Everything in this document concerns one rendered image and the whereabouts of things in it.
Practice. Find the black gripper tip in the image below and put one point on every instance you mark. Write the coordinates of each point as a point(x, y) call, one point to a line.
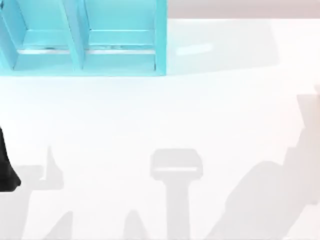
point(6, 172)

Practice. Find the light blue rack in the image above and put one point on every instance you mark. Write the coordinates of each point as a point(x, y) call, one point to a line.
point(120, 62)

